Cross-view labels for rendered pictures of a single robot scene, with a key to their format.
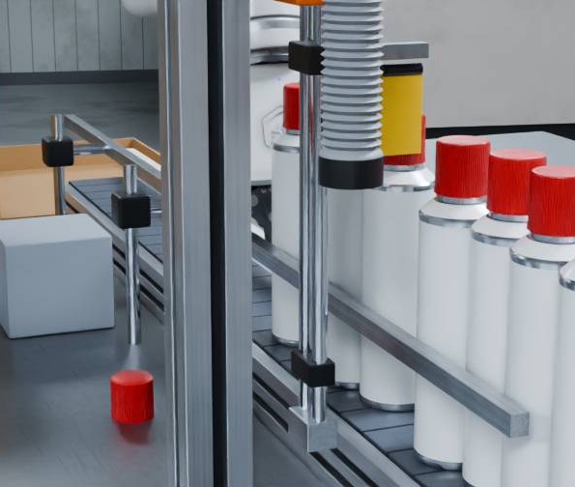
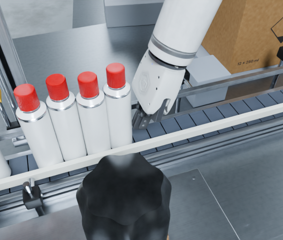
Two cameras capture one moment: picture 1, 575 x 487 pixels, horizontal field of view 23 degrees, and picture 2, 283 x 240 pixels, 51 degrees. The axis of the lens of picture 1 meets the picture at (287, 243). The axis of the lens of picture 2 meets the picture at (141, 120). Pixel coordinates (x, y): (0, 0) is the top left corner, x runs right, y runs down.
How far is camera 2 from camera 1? 1.23 m
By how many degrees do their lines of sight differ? 81
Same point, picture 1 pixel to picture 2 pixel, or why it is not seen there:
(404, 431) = (23, 165)
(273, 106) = (146, 71)
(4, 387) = not seen: hidden behind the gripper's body
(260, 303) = (163, 132)
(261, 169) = (135, 88)
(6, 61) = not seen: outside the picture
